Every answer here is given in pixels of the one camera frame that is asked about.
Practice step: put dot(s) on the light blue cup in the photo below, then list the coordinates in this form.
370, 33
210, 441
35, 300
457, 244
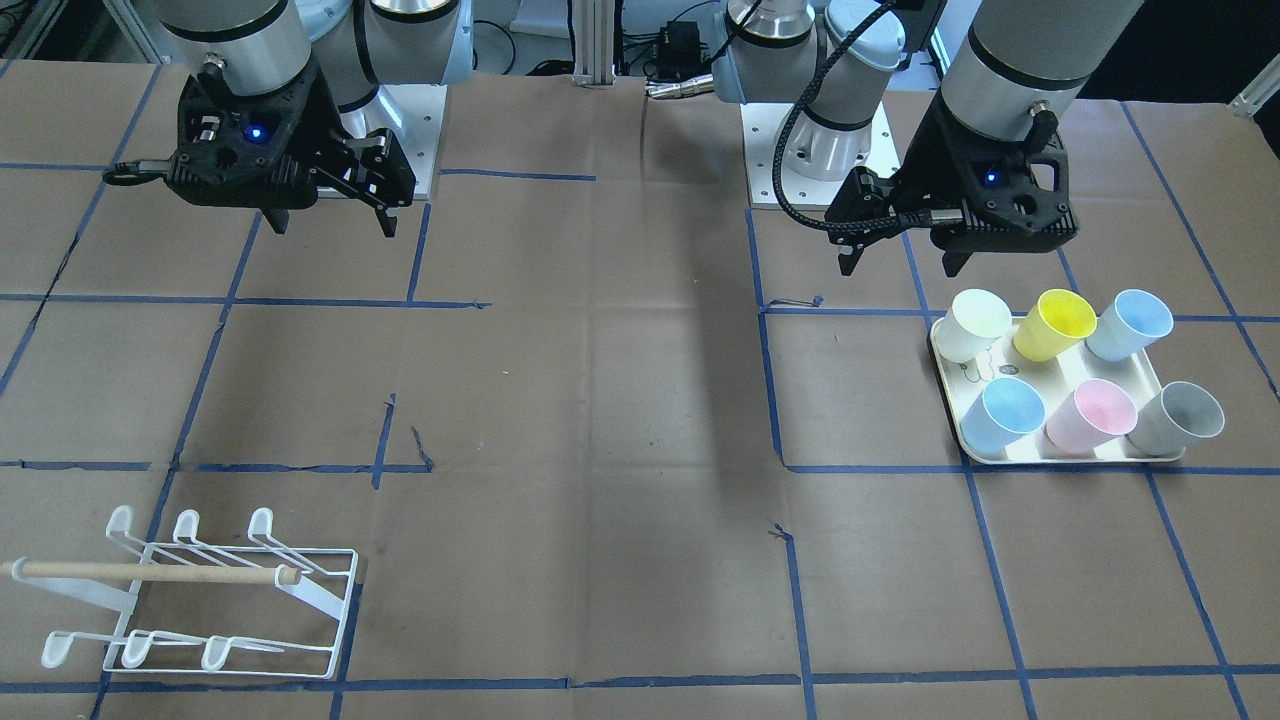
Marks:
1006, 410

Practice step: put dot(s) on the yellow cup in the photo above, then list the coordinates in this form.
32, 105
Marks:
1060, 320

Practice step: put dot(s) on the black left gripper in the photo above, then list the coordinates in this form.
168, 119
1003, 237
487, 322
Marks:
926, 160

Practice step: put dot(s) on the grey cup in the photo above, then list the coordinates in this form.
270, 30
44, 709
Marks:
1180, 416

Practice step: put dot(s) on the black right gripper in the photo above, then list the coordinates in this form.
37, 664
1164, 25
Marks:
334, 133

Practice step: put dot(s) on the aluminium frame post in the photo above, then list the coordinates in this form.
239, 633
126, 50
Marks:
593, 30

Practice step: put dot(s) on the white wire cup rack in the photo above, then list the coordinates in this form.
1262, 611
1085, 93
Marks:
256, 608

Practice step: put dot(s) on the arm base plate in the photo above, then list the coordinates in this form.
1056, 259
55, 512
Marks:
817, 158
416, 114

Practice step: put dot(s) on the pink cup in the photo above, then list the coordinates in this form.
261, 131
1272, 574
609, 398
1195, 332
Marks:
1094, 413

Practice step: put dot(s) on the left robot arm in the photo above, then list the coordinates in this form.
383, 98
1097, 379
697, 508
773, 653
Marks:
833, 61

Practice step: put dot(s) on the white cup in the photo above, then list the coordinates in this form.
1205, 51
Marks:
974, 321

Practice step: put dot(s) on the cream tray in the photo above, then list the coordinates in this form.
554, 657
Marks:
962, 383

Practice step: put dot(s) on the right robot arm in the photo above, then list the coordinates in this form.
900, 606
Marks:
260, 46

